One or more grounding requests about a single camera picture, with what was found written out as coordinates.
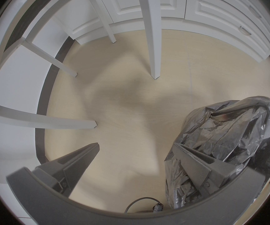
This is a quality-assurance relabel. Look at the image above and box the black cable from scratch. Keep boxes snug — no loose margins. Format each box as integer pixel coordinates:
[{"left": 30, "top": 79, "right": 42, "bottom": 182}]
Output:
[{"left": 124, "top": 197, "right": 165, "bottom": 214}]

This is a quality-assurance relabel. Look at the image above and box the white chair dark grey seat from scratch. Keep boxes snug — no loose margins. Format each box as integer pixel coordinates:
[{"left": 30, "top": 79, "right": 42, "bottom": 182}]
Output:
[{"left": 0, "top": 0, "right": 163, "bottom": 129}]

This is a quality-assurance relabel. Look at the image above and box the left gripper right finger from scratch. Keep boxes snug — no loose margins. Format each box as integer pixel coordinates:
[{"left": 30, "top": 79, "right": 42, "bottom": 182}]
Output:
[{"left": 173, "top": 142, "right": 248, "bottom": 194}]

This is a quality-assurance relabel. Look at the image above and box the black plastic bag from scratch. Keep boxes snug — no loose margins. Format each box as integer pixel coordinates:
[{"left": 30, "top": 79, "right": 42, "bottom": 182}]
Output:
[{"left": 164, "top": 96, "right": 270, "bottom": 209}]

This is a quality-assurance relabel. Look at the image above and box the white wardrobe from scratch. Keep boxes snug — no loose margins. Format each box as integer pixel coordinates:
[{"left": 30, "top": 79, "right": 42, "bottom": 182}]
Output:
[{"left": 53, "top": 0, "right": 270, "bottom": 63}]

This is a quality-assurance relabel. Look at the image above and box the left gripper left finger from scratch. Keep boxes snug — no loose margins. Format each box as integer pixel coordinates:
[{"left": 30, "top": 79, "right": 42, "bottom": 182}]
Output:
[{"left": 33, "top": 142, "right": 100, "bottom": 197}]

